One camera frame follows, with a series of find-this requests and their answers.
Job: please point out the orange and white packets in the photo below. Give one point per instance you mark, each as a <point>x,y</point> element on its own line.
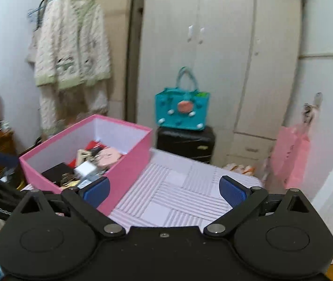
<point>239,169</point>

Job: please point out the cream fluffy cardigan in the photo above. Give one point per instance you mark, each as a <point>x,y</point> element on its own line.
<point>72,41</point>

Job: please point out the pink paper bag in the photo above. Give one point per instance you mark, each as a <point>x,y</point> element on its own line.
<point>290,158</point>

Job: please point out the cream fluffy pants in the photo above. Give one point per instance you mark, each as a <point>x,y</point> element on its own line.
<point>75,105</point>

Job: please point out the beige wardrobe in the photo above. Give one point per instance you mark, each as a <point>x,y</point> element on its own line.
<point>213,49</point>

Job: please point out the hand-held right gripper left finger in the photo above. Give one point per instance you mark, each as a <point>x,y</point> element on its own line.
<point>96,193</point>

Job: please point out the teal felt handbag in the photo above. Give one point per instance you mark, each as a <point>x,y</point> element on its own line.
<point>181,108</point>

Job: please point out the pink round case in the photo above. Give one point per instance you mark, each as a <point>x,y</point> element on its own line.
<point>109,155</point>

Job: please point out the cream plastic comb holder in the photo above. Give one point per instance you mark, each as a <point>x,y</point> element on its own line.
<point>83,155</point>

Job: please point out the striped tablecloth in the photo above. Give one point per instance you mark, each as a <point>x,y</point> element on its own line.
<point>178,193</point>

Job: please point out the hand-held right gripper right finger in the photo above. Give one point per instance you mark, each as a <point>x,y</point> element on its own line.
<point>232,191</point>

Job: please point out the white charger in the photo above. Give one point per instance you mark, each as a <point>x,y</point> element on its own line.
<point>86,169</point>

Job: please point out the black suitcase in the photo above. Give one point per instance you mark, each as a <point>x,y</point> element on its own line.
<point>184,143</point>

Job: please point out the pink cardboard box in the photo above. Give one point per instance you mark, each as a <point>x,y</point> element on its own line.
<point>131,164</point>

